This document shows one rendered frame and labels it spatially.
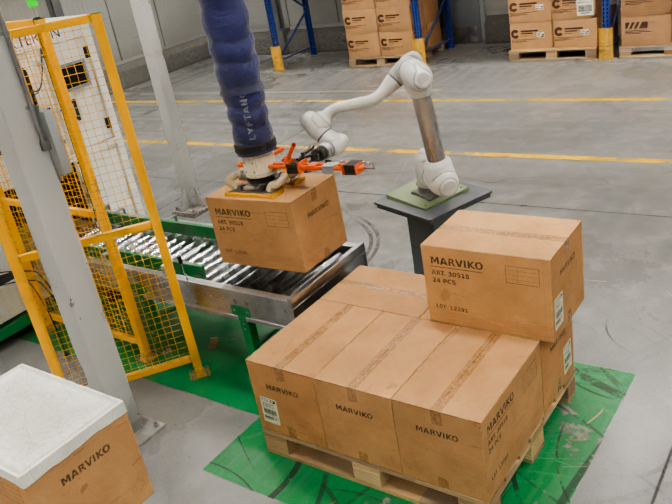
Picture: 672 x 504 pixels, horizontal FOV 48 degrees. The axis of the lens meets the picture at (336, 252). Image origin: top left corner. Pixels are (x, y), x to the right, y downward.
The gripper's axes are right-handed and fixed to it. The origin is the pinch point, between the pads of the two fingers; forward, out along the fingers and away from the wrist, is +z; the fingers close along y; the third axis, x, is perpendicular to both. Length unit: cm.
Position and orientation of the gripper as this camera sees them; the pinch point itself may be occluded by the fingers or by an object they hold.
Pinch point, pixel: (299, 165)
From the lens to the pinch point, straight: 389.0
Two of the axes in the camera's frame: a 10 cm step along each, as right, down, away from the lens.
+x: -8.1, -1.2, 5.8
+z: -5.7, 4.3, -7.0
